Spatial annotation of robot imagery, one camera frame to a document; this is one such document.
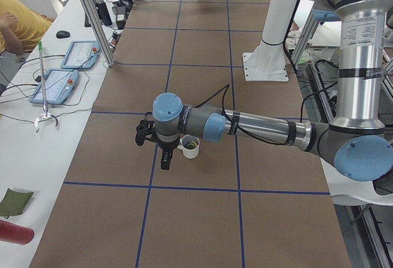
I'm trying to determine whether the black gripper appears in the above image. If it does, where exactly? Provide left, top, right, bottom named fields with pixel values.
left=135, top=120, right=180, bottom=170

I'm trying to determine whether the person in yellow shirt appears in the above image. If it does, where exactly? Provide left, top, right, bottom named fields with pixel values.
left=1, top=0, right=54, bottom=56

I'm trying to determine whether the black computer mouse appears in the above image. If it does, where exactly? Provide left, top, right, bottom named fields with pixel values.
left=56, top=30, right=71, bottom=39

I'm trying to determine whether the far blue teach pendant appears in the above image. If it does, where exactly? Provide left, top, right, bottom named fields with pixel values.
left=61, top=41, right=101, bottom=69

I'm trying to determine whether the blue teach pendant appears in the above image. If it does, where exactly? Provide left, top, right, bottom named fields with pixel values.
left=61, top=41, right=101, bottom=69
left=44, top=69, right=79, bottom=105

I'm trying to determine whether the red cylinder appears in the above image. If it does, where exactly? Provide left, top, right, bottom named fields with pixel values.
left=1, top=221, right=34, bottom=245

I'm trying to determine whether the white camera stand pedestal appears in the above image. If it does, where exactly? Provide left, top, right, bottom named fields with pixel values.
left=243, top=0, right=298, bottom=82

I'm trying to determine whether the near blue teach pendant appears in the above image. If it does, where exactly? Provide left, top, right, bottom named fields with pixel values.
left=44, top=69, right=79, bottom=105

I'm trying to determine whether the white ribbed mug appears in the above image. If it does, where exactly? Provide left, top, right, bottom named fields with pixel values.
left=177, top=135, right=200, bottom=159

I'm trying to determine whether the green cloth pouch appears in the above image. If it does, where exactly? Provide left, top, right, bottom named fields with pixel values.
left=1, top=189, right=34, bottom=218

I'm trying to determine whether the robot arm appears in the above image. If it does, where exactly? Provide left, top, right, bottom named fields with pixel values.
left=135, top=0, right=392, bottom=182

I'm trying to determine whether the aluminium frame post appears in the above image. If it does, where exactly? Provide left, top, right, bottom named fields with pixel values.
left=80, top=0, right=115, bottom=67

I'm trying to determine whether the white chair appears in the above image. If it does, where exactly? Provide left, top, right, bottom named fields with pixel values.
left=321, top=159, right=392, bottom=206

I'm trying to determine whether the aluminium frame right side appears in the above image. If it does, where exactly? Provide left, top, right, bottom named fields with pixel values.
left=306, top=6, right=392, bottom=267

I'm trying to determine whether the black water bottle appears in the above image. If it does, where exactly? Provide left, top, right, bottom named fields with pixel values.
left=95, top=0, right=112, bottom=26

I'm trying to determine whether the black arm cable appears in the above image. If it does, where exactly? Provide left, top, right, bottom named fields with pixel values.
left=193, top=84, right=292, bottom=146

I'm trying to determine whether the silver grabber stick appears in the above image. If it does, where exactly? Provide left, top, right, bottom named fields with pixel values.
left=34, top=41, right=59, bottom=133

